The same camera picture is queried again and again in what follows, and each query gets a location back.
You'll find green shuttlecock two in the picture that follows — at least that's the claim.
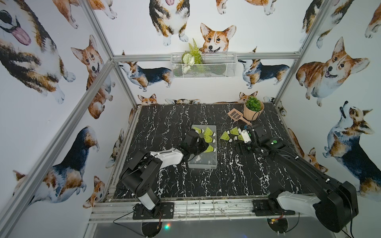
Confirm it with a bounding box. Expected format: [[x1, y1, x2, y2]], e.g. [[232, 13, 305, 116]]
[[193, 127, 204, 134]]

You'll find green shuttlecock seven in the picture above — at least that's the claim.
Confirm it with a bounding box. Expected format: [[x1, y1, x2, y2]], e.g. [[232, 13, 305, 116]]
[[203, 135, 216, 143]]

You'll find green shuttlecock six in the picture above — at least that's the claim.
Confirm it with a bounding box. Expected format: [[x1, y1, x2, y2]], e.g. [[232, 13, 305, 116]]
[[204, 145, 216, 153]]

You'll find green shuttlecock one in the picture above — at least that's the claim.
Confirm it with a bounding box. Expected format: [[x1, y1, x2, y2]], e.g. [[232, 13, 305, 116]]
[[204, 127, 216, 137]]

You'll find clear plastic storage box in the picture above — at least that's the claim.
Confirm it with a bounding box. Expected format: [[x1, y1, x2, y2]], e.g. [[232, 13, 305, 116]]
[[188, 124, 217, 170]]

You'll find green shuttlecock five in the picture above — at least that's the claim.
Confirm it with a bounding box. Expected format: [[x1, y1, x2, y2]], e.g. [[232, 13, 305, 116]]
[[237, 134, 245, 141]]

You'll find green shuttlecock four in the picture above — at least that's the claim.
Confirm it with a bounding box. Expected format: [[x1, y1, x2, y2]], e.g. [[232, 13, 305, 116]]
[[227, 127, 241, 136]]

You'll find green shuttlecock three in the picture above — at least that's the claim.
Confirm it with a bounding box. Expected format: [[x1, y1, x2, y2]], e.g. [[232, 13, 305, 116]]
[[220, 131, 233, 143]]

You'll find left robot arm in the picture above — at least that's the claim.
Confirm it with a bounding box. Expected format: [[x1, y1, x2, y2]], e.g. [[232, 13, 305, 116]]
[[119, 129, 209, 212]]

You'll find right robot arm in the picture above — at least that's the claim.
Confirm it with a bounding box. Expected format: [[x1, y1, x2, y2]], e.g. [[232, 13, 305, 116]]
[[234, 125, 359, 233]]

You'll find pink pot with succulent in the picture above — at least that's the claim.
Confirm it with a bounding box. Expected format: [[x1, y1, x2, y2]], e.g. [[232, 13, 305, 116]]
[[243, 96, 265, 121]]

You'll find pink slotted scoop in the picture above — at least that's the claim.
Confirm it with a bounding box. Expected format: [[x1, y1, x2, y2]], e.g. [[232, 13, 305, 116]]
[[227, 109, 252, 126]]

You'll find green fern plant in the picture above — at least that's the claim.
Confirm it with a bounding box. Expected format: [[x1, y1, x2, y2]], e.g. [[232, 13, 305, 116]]
[[182, 39, 203, 74]]

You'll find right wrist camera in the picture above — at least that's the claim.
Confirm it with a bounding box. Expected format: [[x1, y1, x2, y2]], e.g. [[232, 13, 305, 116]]
[[240, 129, 252, 144]]

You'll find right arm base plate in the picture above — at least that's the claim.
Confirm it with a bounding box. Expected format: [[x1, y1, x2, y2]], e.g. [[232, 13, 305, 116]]
[[252, 199, 296, 216]]

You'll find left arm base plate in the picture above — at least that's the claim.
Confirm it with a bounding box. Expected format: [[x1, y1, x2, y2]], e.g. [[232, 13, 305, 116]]
[[133, 202, 175, 220]]

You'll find white wire wall basket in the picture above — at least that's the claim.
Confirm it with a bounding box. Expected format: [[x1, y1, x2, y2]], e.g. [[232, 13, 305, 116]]
[[170, 53, 238, 79]]

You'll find aluminium front rail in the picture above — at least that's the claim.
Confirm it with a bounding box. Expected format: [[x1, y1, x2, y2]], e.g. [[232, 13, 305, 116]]
[[88, 198, 340, 224]]

